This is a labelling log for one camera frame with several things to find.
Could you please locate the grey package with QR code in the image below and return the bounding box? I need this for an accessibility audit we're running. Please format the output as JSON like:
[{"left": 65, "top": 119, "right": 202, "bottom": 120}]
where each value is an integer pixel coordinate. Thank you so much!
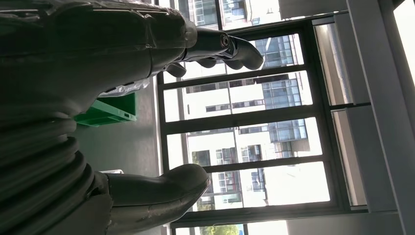
[{"left": 98, "top": 77, "right": 151, "bottom": 98}]

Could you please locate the green plastic crate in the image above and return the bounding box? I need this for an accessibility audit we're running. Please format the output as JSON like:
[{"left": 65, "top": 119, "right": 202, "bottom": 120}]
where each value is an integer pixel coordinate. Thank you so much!
[{"left": 73, "top": 93, "right": 138, "bottom": 127}]

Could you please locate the dark green table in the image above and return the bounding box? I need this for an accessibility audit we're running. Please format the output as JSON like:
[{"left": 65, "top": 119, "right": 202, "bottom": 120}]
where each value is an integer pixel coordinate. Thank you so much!
[{"left": 69, "top": 76, "right": 163, "bottom": 235}]

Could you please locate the dark window frame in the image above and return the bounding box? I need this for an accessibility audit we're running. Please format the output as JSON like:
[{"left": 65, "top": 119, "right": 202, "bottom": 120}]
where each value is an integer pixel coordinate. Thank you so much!
[{"left": 155, "top": 0, "right": 370, "bottom": 235}]

